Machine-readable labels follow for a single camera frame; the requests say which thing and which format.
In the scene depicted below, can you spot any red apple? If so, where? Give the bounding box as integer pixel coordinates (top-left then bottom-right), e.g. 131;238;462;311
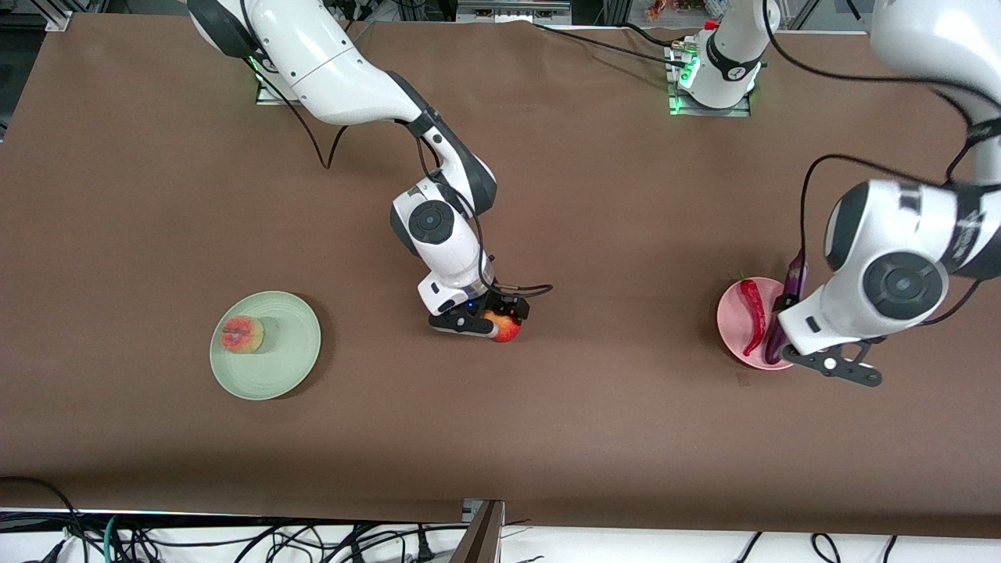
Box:
483;310;522;344

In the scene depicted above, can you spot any red chili pepper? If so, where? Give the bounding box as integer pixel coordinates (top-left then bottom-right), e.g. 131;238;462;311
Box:
739;278;769;357

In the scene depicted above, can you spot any long purple eggplant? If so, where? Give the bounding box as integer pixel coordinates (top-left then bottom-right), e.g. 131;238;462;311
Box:
764;249;808;366

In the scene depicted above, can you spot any fuzzy pink-yellow peach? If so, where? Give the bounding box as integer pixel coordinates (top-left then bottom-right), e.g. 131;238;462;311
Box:
221;315;265;354

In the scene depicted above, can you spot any brown table cover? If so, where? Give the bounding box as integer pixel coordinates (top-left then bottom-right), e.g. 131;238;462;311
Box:
0;14;1001;540

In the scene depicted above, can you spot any pink plate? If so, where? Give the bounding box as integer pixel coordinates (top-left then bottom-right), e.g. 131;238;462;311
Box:
716;277;798;371

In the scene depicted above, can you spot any pale green plate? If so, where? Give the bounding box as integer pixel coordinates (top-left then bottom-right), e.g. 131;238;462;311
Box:
209;291;322;401

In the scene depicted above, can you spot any metal frame post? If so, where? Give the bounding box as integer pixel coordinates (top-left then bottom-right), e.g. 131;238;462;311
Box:
450;499;505;563

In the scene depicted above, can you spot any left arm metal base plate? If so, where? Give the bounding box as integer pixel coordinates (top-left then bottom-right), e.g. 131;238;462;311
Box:
667;43;753;118

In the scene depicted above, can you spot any black cable across cover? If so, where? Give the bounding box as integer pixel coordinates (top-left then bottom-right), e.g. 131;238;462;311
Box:
534;22;693;67

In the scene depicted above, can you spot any grey metal rail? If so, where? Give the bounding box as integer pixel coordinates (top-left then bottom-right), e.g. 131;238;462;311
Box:
457;0;572;24

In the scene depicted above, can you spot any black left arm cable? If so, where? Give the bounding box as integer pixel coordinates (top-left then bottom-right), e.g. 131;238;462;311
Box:
762;0;1001;271

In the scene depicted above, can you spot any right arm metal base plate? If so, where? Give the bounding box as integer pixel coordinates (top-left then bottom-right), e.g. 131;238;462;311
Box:
256;74;302;106

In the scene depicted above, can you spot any black looped floor cable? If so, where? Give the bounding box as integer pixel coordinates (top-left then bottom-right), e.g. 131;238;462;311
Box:
0;475;88;563

